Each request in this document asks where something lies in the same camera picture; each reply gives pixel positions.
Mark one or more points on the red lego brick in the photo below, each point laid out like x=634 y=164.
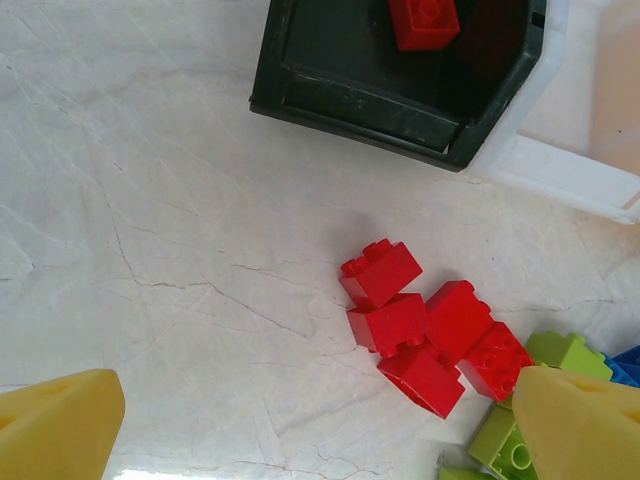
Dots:
x=492 y=360
x=457 y=320
x=425 y=22
x=422 y=382
x=387 y=322
x=382 y=272

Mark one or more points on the white plastic container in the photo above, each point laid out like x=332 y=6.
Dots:
x=560 y=170

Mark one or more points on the black plastic container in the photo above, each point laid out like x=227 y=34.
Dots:
x=360 y=100

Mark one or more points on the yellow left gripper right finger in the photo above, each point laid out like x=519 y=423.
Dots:
x=580 y=430

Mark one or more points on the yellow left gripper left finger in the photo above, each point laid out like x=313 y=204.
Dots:
x=55 y=430

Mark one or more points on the blue lego brick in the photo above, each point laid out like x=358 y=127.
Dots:
x=625 y=367

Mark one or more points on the green lego brick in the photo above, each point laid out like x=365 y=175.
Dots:
x=462 y=474
x=500 y=440
x=565 y=352

